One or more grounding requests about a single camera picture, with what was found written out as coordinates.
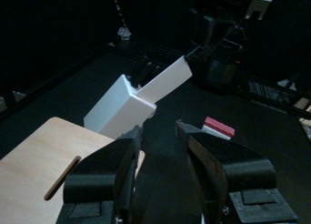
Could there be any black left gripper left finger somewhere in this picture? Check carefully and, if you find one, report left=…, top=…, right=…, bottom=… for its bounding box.
left=55, top=125, right=146, bottom=224

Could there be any white box fixture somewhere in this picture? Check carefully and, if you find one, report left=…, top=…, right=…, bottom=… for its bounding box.
left=227, top=0, right=274, bottom=21

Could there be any flat white toy block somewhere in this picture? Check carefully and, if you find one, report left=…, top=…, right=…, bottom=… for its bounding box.
left=201, top=125, right=233, bottom=141

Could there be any small white clamp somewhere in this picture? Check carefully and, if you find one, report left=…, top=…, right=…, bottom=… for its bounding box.
left=117, top=25, right=134, bottom=41

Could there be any light wooden cutting board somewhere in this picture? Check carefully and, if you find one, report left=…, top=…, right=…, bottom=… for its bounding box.
left=0, top=117, right=147, bottom=224

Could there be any black vent grille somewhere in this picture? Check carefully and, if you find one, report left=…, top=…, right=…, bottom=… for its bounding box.
left=247, top=80, right=286, bottom=104

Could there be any red striped toy block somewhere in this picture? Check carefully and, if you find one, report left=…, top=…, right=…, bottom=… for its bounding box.
left=203, top=116, right=237, bottom=138

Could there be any white knife holder block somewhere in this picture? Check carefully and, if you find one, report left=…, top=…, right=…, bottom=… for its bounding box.
left=83, top=74, right=158, bottom=140

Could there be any thin hanging cable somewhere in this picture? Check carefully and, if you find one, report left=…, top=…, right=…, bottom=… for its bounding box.
left=109, top=0, right=129, bottom=30

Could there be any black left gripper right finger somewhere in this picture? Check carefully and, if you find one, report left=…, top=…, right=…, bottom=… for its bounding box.
left=175, top=119, right=301, bottom=224

